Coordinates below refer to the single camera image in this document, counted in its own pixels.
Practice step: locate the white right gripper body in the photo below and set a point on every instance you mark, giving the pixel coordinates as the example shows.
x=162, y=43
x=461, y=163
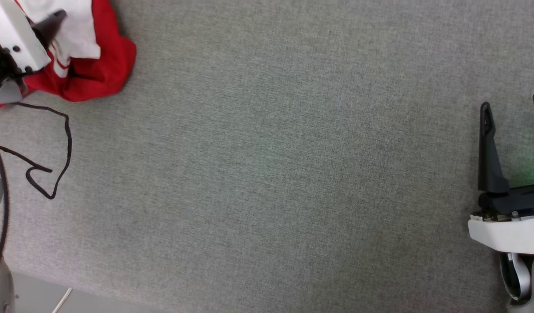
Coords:
x=510, y=232

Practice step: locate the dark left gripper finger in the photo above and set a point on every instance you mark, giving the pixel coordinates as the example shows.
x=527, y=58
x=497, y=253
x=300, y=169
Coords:
x=49, y=28

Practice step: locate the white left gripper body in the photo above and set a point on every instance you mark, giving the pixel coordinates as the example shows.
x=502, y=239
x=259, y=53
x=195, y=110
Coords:
x=10, y=30

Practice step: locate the red white basketball jersey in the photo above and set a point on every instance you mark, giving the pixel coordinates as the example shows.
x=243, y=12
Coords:
x=101, y=65

